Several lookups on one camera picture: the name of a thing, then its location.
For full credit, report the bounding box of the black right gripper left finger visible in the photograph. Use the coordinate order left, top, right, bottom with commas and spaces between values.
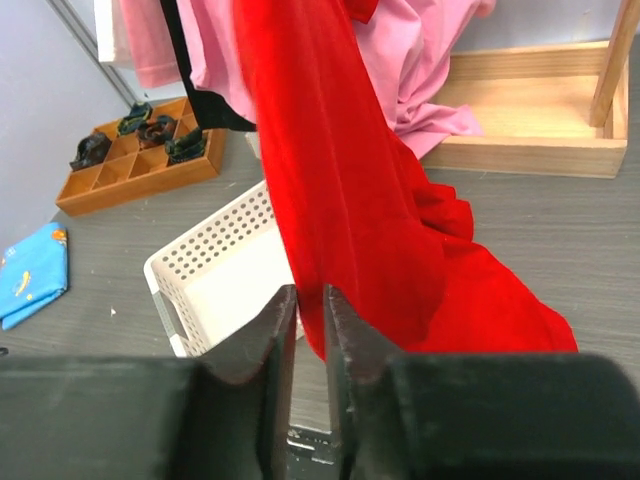
1, 285, 297, 479

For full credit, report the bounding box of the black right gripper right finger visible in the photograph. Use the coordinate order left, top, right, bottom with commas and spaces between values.
324, 286, 639, 479

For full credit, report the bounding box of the red t shirt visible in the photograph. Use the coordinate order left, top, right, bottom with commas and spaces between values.
233, 1, 577, 355

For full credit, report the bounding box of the black t shirt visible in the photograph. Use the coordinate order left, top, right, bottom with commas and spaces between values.
159, 0, 257, 133

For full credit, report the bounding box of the light pink t shirt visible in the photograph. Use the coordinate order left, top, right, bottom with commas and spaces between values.
119, 0, 180, 89

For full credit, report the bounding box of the white t shirt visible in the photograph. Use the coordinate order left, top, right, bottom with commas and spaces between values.
93, 0, 133, 68

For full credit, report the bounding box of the white perforated plastic basket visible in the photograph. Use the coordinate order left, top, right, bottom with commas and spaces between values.
143, 181, 293, 357

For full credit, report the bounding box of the blue folded cloth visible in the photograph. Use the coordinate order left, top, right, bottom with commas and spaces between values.
1, 222, 68, 331

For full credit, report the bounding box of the wooden compartment tray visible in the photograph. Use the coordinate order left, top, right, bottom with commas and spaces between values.
56, 97, 227, 216

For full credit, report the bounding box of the rolled dark patterned sock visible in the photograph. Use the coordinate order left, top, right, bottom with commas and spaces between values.
164, 127, 206, 166

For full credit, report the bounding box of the rolled black sock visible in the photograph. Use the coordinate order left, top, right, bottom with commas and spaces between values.
136, 115, 177, 150

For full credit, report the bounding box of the wooden clothes rack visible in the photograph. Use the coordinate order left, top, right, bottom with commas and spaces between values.
424, 1, 639, 179

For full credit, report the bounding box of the rolled green sock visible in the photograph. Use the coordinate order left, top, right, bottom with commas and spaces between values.
116, 102, 153, 136

